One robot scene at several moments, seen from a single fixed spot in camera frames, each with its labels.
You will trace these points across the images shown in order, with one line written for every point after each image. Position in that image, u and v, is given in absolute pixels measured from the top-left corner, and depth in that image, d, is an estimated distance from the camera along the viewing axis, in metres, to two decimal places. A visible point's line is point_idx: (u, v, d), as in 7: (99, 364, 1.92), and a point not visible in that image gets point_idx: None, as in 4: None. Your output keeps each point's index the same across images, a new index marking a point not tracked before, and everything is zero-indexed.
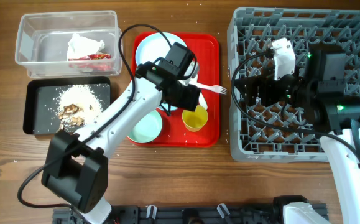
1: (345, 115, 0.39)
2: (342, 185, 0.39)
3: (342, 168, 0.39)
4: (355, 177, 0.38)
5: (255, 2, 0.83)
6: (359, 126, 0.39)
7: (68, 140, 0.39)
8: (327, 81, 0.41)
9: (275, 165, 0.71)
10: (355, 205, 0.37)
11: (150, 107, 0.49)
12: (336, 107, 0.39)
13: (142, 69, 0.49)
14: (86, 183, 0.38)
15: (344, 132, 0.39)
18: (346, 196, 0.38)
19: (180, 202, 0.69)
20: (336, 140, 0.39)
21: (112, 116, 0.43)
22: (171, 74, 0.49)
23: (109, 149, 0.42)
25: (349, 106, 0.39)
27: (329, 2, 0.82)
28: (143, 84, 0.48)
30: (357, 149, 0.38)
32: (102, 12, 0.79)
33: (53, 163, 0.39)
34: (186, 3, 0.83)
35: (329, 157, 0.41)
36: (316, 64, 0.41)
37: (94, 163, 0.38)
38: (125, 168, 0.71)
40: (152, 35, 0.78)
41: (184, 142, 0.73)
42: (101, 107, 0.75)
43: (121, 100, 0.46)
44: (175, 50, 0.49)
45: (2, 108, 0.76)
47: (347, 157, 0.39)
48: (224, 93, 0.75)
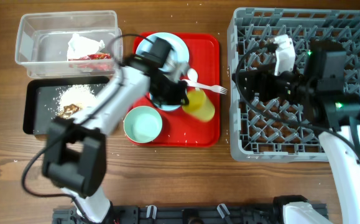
1: (344, 112, 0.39)
2: (341, 182, 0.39)
3: (342, 165, 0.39)
4: (354, 173, 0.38)
5: (255, 2, 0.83)
6: (357, 122, 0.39)
7: (67, 124, 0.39)
8: (326, 79, 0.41)
9: (275, 165, 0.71)
10: (354, 200, 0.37)
11: (138, 93, 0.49)
12: (336, 105, 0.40)
13: (126, 60, 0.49)
14: (87, 162, 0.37)
15: (342, 129, 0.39)
18: (345, 193, 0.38)
19: (180, 203, 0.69)
20: (335, 136, 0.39)
21: (104, 100, 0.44)
22: (156, 64, 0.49)
23: (106, 129, 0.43)
25: (347, 104, 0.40)
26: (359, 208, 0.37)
27: (329, 3, 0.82)
28: (130, 74, 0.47)
30: (355, 145, 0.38)
32: (102, 12, 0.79)
33: (54, 145, 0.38)
34: (186, 3, 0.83)
35: (328, 155, 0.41)
36: (315, 63, 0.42)
37: (94, 140, 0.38)
38: (125, 169, 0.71)
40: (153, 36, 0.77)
41: (184, 142, 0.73)
42: None
43: (109, 87, 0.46)
44: (158, 44, 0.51)
45: (2, 108, 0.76)
47: (346, 153, 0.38)
48: (224, 93, 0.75)
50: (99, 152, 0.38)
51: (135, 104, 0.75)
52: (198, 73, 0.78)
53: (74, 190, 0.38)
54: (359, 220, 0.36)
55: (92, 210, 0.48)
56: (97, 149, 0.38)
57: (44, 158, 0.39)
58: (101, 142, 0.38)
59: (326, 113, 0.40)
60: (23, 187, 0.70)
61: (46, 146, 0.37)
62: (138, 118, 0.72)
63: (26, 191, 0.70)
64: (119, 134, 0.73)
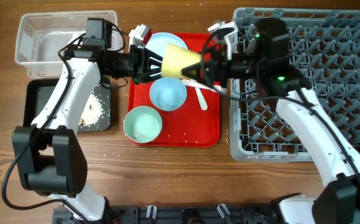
1: (289, 84, 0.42)
2: (304, 135, 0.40)
3: (299, 121, 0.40)
4: (309, 123, 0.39)
5: (255, 2, 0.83)
6: (301, 86, 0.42)
7: (28, 130, 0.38)
8: (273, 56, 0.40)
9: (275, 165, 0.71)
10: (318, 145, 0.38)
11: (95, 79, 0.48)
12: (278, 79, 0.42)
13: (67, 51, 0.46)
14: (61, 160, 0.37)
15: (290, 94, 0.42)
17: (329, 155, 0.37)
18: (309, 141, 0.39)
19: (180, 202, 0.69)
20: (288, 101, 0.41)
21: (61, 97, 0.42)
22: (98, 46, 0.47)
23: (70, 124, 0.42)
25: (288, 77, 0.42)
26: (324, 149, 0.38)
27: (329, 3, 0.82)
28: (76, 63, 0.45)
30: (304, 101, 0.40)
32: (102, 12, 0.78)
33: (25, 156, 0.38)
34: (187, 3, 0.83)
35: (288, 119, 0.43)
36: (263, 44, 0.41)
37: (60, 137, 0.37)
38: (125, 169, 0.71)
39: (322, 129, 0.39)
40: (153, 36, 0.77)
41: (184, 142, 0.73)
42: (101, 107, 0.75)
43: (61, 83, 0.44)
44: (91, 25, 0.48)
45: (2, 108, 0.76)
47: (298, 109, 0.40)
48: (224, 93, 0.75)
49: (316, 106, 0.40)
50: (68, 147, 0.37)
51: (135, 104, 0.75)
52: None
53: (58, 192, 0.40)
54: (329, 161, 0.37)
55: (88, 209, 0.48)
56: (65, 145, 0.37)
57: (20, 171, 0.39)
58: (68, 138, 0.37)
59: (273, 89, 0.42)
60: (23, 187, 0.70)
61: (15, 159, 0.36)
62: (138, 117, 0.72)
63: (26, 191, 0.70)
64: (119, 134, 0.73)
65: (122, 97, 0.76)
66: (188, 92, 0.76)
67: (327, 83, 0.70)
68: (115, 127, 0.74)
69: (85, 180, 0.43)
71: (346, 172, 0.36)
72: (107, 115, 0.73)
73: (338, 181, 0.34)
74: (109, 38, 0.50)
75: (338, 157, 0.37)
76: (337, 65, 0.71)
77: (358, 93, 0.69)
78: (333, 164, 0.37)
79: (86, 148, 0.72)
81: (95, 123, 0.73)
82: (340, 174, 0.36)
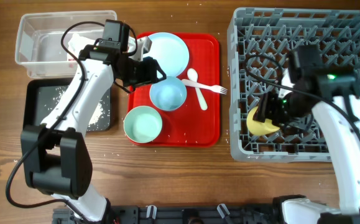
1: (339, 84, 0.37)
2: (335, 151, 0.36)
3: (336, 135, 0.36)
4: (348, 141, 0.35)
5: (255, 3, 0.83)
6: (350, 93, 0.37)
7: (37, 130, 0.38)
8: (307, 66, 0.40)
9: (275, 165, 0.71)
10: (349, 169, 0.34)
11: (108, 81, 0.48)
12: (327, 78, 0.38)
13: (83, 51, 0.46)
14: (69, 162, 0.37)
15: (336, 101, 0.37)
17: (357, 183, 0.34)
18: (339, 158, 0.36)
19: (180, 202, 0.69)
20: (329, 108, 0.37)
21: (73, 98, 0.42)
22: (114, 49, 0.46)
23: (79, 127, 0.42)
25: (341, 76, 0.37)
26: (354, 175, 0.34)
27: (329, 3, 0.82)
28: (90, 63, 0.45)
30: (349, 114, 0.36)
32: (102, 12, 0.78)
33: (32, 155, 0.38)
34: (187, 3, 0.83)
35: (323, 129, 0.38)
36: (293, 61, 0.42)
37: (68, 140, 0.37)
38: (125, 168, 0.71)
39: None
40: (158, 33, 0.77)
41: (184, 142, 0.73)
42: (101, 107, 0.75)
43: (74, 83, 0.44)
44: (109, 28, 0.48)
45: (2, 108, 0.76)
47: (339, 122, 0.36)
48: (224, 92, 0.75)
49: None
50: (76, 150, 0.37)
51: (135, 104, 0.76)
52: (198, 73, 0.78)
53: (63, 193, 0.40)
54: (355, 190, 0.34)
55: (90, 210, 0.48)
56: (73, 149, 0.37)
57: (26, 169, 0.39)
58: (75, 142, 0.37)
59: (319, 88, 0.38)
60: (23, 187, 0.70)
61: (22, 158, 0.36)
62: (140, 117, 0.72)
63: (26, 191, 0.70)
64: (119, 134, 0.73)
65: (122, 97, 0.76)
66: (188, 92, 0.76)
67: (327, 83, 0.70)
68: (115, 127, 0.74)
69: (89, 184, 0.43)
71: None
72: (107, 115, 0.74)
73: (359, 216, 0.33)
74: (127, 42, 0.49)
75: None
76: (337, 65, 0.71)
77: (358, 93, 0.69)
78: (359, 194, 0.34)
79: None
81: (95, 123, 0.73)
82: None
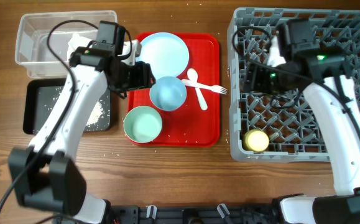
1: (327, 64, 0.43)
2: (330, 134, 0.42)
3: (329, 117, 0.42)
4: (339, 121, 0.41)
5: (255, 3, 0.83)
6: (341, 73, 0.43)
7: (24, 154, 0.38)
8: (298, 42, 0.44)
9: (275, 165, 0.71)
10: (343, 150, 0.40)
11: (99, 89, 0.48)
12: (318, 58, 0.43)
13: (74, 56, 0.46)
14: (59, 186, 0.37)
15: (327, 81, 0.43)
17: (351, 164, 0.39)
18: (333, 141, 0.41)
19: (180, 202, 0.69)
20: (322, 89, 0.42)
21: (63, 114, 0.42)
22: (107, 51, 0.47)
23: (70, 144, 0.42)
25: (328, 56, 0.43)
26: (348, 155, 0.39)
27: (329, 2, 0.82)
28: (81, 73, 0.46)
30: (340, 93, 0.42)
32: (102, 12, 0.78)
33: (20, 181, 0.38)
34: (187, 3, 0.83)
35: (318, 114, 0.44)
36: (283, 35, 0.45)
37: (56, 165, 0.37)
38: (125, 168, 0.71)
39: (351, 131, 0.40)
40: (156, 34, 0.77)
41: (184, 142, 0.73)
42: (101, 107, 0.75)
43: (64, 95, 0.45)
44: (102, 29, 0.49)
45: (2, 108, 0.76)
47: (331, 104, 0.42)
48: (224, 92, 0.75)
49: (352, 101, 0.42)
50: (65, 176, 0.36)
51: (135, 105, 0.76)
52: (198, 73, 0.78)
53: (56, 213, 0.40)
54: (350, 170, 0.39)
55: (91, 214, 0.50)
56: (62, 174, 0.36)
57: (16, 193, 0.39)
58: (65, 166, 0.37)
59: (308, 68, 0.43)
60: None
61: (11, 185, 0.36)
62: (137, 121, 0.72)
63: None
64: (119, 133, 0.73)
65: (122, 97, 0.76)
66: (188, 92, 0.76)
67: None
68: (115, 127, 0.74)
69: (83, 200, 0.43)
71: None
72: (107, 115, 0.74)
73: (354, 196, 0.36)
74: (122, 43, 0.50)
75: None
76: None
77: (358, 93, 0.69)
78: (354, 173, 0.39)
79: (86, 147, 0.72)
81: (95, 123, 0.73)
82: (359, 188, 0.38)
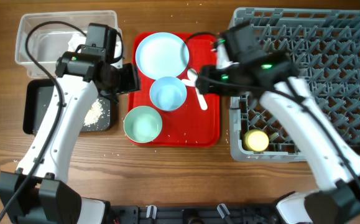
1: (275, 71, 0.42)
2: (298, 135, 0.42)
3: (290, 120, 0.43)
4: (301, 121, 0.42)
5: (255, 3, 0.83)
6: (290, 74, 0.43)
7: (13, 178, 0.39)
8: (244, 50, 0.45)
9: (275, 165, 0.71)
10: (313, 147, 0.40)
11: (90, 99, 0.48)
12: (264, 68, 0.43)
13: (61, 64, 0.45)
14: (51, 209, 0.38)
15: (280, 87, 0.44)
17: (325, 158, 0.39)
18: (303, 142, 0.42)
19: (180, 203, 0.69)
20: (276, 95, 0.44)
21: (49, 135, 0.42)
22: (98, 56, 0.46)
23: (61, 163, 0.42)
25: (275, 63, 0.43)
26: (319, 152, 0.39)
27: (329, 2, 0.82)
28: (67, 86, 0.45)
30: (296, 95, 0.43)
32: (102, 12, 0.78)
33: (13, 204, 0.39)
34: (187, 3, 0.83)
35: (281, 119, 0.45)
36: (230, 46, 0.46)
37: (47, 190, 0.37)
38: (125, 168, 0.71)
39: (314, 126, 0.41)
40: (156, 35, 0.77)
41: (184, 142, 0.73)
42: (101, 107, 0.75)
43: (51, 110, 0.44)
44: (92, 33, 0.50)
45: (2, 108, 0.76)
47: (290, 106, 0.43)
48: None
49: (308, 100, 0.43)
50: (55, 198, 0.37)
51: (135, 104, 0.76)
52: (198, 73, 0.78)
53: None
54: (325, 165, 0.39)
55: (89, 216, 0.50)
56: (52, 196, 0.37)
57: (9, 213, 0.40)
58: (55, 188, 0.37)
59: (258, 78, 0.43)
60: None
61: (4, 209, 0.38)
62: (137, 123, 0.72)
63: None
64: (119, 134, 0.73)
65: (122, 97, 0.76)
66: (188, 91, 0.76)
67: (327, 83, 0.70)
68: (115, 127, 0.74)
69: (79, 213, 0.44)
71: (344, 177, 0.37)
72: (107, 115, 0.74)
73: (335, 191, 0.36)
74: (110, 47, 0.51)
75: (335, 160, 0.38)
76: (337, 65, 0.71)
77: (358, 93, 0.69)
78: (329, 167, 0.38)
79: (86, 147, 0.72)
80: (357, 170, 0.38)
81: (95, 122, 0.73)
82: (338, 180, 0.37)
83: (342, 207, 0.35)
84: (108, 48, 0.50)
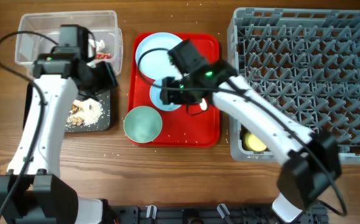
1: (217, 77, 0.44)
2: (249, 124, 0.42)
3: (237, 111, 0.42)
4: (246, 109, 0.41)
5: (255, 3, 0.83)
6: (230, 76, 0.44)
7: (5, 180, 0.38)
8: (190, 63, 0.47)
9: (275, 165, 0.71)
10: (263, 130, 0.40)
11: (71, 95, 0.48)
12: (206, 76, 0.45)
13: (36, 65, 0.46)
14: (47, 205, 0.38)
15: (222, 86, 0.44)
17: (274, 136, 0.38)
18: (253, 129, 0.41)
19: (180, 203, 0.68)
20: (221, 93, 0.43)
21: (35, 132, 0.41)
22: (73, 55, 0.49)
23: (51, 160, 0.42)
25: (214, 71, 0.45)
26: (268, 131, 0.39)
27: (329, 2, 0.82)
28: (48, 84, 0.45)
30: (237, 89, 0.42)
32: (102, 12, 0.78)
33: (8, 206, 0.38)
34: (187, 3, 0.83)
35: (230, 112, 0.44)
36: (176, 60, 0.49)
37: (40, 185, 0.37)
38: (125, 168, 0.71)
39: (258, 111, 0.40)
40: (157, 34, 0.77)
41: (184, 142, 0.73)
42: (101, 107, 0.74)
43: (33, 109, 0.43)
44: (65, 33, 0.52)
45: (2, 108, 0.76)
47: (234, 99, 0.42)
48: None
49: (249, 90, 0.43)
50: (51, 193, 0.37)
51: (135, 105, 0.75)
52: None
53: None
54: (276, 142, 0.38)
55: (88, 216, 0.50)
56: (47, 191, 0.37)
57: (5, 217, 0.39)
58: (49, 183, 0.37)
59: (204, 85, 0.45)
60: None
61: (0, 211, 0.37)
62: (137, 123, 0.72)
63: None
64: (119, 133, 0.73)
65: (122, 97, 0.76)
66: None
67: (327, 83, 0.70)
68: (115, 127, 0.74)
69: (76, 209, 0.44)
71: (293, 147, 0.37)
72: (107, 115, 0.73)
73: (291, 162, 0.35)
74: (84, 46, 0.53)
75: (283, 134, 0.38)
76: (337, 65, 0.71)
77: (358, 93, 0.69)
78: (280, 143, 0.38)
79: (86, 147, 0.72)
80: (304, 138, 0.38)
81: (95, 123, 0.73)
82: (290, 151, 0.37)
83: (300, 175, 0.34)
84: (82, 46, 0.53)
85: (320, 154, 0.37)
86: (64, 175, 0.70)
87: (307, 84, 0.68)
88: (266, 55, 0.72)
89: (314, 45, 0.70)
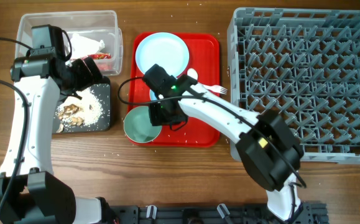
1: (180, 88, 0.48)
2: (210, 121, 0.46)
3: (198, 111, 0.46)
4: (204, 109, 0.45)
5: (255, 2, 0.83)
6: (190, 85, 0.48)
7: None
8: (160, 84, 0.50)
9: None
10: (220, 122, 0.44)
11: (54, 94, 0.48)
12: (171, 89, 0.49)
13: (15, 70, 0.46)
14: (44, 202, 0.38)
15: (185, 94, 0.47)
17: (228, 124, 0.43)
18: (214, 123, 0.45)
19: (180, 202, 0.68)
20: (183, 99, 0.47)
21: (22, 133, 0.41)
22: (48, 55, 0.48)
23: (43, 159, 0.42)
25: (178, 84, 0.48)
26: (222, 122, 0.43)
27: (329, 2, 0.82)
28: (30, 86, 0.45)
30: (196, 94, 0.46)
32: (102, 12, 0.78)
33: (5, 208, 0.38)
34: (187, 3, 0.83)
35: (196, 114, 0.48)
36: (148, 83, 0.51)
37: (35, 183, 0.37)
38: (125, 168, 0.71)
39: (214, 107, 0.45)
40: (163, 33, 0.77)
41: (184, 142, 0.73)
42: (101, 107, 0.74)
43: (17, 111, 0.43)
44: (36, 35, 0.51)
45: (2, 108, 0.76)
47: (194, 102, 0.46)
48: (224, 92, 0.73)
49: (206, 93, 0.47)
50: (46, 189, 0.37)
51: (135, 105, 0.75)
52: (198, 74, 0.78)
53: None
54: (230, 129, 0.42)
55: (87, 216, 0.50)
56: (42, 188, 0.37)
57: (4, 221, 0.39)
58: (44, 180, 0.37)
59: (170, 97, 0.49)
60: None
61: None
62: (138, 124, 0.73)
63: None
64: (119, 133, 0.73)
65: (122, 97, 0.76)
66: None
67: (327, 83, 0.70)
68: (115, 127, 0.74)
69: (74, 206, 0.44)
71: (244, 130, 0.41)
72: (107, 115, 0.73)
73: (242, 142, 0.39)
74: (59, 45, 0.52)
75: (235, 122, 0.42)
76: (337, 65, 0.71)
77: (358, 93, 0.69)
78: (233, 129, 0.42)
79: (86, 147, 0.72)
80: (253, 121, 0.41)
81: (95, 123, 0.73)
82: (240, 133, 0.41)
83: (252, 154, 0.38)
84: (57, 45, 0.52)
85: (273, 134, 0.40)
86: (64, 175, 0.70)
87: (307, 83, 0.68)
88: (265, 55, 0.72)
89: (314, 45, 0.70)
